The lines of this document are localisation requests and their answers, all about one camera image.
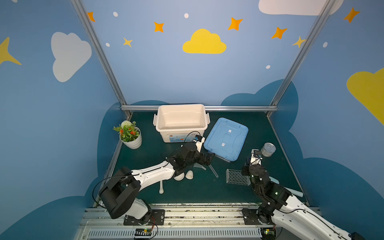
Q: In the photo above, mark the clear acrylic test tube rack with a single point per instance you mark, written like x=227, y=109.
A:
x=235, y=177

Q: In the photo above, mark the potted plant white pot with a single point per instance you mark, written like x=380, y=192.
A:
x=129, y=134

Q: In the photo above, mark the test tube blue cap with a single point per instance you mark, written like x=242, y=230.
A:
x=214, y=171
x=222, y=158

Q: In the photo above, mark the white mortar bowl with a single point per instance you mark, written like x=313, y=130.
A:
x=179, y=177

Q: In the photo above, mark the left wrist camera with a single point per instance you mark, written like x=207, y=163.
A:
x=199, y=140

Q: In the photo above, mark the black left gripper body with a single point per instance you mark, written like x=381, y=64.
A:
x=202, y=157

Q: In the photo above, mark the small white cup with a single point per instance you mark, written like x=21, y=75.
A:
x=189, y=175

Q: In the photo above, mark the aluminium frame rail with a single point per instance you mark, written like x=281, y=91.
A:
x=218, y=108

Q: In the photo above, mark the light blue plastic lid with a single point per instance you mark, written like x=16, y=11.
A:
x=226, y=139

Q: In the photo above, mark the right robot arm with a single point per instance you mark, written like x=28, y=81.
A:
x=280, y=207

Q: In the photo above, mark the white plastic storage bin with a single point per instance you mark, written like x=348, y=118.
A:
x=178, y=125

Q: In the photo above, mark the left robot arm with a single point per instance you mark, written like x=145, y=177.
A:
x=120, y=190

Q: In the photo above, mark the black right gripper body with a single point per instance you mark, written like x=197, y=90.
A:
x=250, y=165

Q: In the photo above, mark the white pestle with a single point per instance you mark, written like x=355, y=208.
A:
x=161, y=190

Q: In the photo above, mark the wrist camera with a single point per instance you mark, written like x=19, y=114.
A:
x=256, y=157
x=199, y=140

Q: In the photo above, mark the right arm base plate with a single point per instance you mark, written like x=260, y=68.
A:
x=260, y=216

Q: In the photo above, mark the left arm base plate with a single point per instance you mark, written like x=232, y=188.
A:
x=152, y=217

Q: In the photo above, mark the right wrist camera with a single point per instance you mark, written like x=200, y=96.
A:
x=256, y=157

